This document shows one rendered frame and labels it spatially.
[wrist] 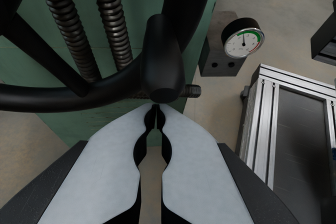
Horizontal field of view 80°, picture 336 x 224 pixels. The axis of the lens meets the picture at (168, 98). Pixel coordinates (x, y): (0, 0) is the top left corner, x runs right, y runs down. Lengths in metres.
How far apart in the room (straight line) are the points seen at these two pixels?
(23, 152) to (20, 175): 0.09
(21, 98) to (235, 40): 0.29
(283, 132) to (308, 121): 0.13
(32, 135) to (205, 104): 0.81
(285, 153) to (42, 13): 0.80
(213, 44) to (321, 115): 0.70
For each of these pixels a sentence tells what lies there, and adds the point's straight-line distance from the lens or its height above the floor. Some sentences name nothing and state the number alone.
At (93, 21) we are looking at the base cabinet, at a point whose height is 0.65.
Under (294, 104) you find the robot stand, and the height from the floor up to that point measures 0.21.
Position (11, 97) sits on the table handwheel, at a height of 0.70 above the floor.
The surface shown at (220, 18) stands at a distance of 0.46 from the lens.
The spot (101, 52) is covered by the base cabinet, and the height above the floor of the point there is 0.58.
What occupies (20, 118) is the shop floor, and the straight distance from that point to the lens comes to 1.14.
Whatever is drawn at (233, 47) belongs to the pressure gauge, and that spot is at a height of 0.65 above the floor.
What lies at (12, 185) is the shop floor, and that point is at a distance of 1.03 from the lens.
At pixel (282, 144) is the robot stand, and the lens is 0.85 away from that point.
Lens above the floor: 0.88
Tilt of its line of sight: 57 degrees down
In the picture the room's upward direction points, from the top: 8 degrees clockwise
